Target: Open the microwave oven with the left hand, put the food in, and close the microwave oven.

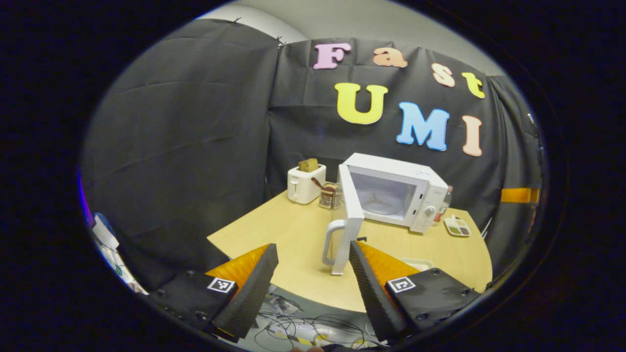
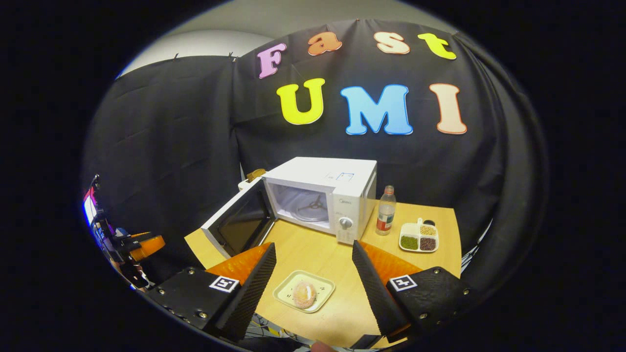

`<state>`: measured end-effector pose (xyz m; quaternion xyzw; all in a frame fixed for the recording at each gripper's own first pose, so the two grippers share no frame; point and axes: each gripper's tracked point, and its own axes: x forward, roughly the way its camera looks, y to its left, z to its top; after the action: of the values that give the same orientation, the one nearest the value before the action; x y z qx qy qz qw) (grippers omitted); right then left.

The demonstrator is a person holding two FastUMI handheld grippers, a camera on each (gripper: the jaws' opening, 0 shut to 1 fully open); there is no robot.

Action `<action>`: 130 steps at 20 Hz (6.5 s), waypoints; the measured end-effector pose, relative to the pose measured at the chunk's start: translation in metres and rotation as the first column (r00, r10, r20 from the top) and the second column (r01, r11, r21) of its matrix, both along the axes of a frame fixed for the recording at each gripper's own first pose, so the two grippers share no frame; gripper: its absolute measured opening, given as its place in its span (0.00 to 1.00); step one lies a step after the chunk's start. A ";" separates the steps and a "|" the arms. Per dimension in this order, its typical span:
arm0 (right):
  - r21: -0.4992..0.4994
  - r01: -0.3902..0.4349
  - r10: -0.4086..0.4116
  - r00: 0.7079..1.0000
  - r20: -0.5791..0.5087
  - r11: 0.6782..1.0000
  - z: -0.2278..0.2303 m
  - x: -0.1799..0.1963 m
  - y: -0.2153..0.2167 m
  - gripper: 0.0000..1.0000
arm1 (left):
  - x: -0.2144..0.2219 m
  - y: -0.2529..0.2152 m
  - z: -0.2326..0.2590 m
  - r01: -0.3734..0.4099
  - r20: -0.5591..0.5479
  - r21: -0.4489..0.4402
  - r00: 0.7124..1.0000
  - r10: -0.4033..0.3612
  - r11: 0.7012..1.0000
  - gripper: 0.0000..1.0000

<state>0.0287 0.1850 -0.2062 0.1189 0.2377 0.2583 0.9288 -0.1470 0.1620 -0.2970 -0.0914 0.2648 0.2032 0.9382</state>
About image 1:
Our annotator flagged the clear glass jar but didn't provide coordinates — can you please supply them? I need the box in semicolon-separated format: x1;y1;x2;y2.
311;177;342;210

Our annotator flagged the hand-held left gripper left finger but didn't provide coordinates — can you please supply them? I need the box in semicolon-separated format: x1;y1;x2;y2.
147;243;280;343

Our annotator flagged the clear plastic container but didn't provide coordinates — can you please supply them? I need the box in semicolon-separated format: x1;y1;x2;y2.
399;257;434;272

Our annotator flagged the tangle of black cables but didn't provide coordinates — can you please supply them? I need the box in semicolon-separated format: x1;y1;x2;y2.
252;293;387;352

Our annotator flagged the white divided dish of beans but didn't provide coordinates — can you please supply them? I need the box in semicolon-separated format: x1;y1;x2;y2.
444;214;471;238

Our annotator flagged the black backdrop cloth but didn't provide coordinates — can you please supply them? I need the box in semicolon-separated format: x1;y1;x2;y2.
81;19;546;294

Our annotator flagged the small clear bottle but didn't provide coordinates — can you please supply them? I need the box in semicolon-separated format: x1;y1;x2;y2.
434;185;454;226

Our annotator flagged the white toaster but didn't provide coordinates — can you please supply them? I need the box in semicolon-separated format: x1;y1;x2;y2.
287;164;327;205

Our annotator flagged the white microwave oven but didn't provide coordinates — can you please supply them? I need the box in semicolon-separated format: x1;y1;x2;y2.
321;153;453;276

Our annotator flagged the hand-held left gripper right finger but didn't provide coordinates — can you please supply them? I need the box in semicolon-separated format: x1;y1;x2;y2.
348;240;483;344

